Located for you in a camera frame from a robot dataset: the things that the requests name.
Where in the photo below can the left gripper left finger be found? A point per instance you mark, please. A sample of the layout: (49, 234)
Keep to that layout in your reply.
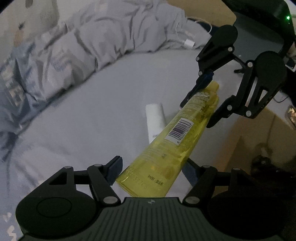
(102, 177)

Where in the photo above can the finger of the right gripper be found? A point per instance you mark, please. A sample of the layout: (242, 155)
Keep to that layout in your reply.
(216, 53)
(261, 81)

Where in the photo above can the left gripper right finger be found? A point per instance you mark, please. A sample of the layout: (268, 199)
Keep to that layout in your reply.
(202, 180)

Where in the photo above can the yellow transparent bottle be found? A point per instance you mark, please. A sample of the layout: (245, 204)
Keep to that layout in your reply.
(154, 171)

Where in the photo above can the wooden headboard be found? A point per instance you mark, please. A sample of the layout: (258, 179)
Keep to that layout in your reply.
(213, 11)

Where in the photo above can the open cardboard box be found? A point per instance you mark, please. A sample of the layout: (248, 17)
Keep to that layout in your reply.
(267, 135)

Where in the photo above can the white tube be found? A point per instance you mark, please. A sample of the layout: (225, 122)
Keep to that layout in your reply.
(155, 120)

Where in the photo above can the grey crumpled duvet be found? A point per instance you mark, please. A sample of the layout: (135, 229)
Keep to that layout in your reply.
(39, 69)

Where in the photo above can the white charger with cable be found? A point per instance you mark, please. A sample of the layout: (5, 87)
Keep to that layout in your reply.
(188, 41)

